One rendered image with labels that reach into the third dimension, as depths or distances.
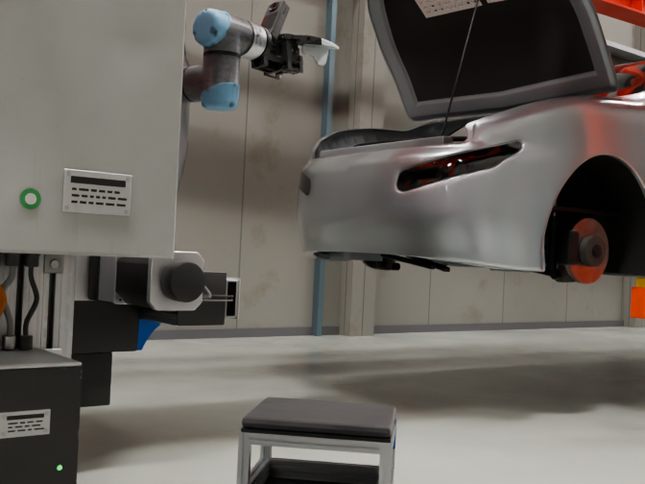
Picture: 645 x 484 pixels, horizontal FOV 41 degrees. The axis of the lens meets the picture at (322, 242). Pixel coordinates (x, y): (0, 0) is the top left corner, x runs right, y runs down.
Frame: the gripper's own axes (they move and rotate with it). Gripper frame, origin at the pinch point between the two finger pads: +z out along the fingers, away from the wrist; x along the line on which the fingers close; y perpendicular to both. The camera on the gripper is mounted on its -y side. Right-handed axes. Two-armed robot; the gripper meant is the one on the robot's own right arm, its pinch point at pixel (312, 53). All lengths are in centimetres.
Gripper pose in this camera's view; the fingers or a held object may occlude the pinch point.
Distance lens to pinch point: 201.6
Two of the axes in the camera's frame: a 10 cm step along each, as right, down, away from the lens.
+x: 7.9, -1.1, -6.0
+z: 6.0, 0.4, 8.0
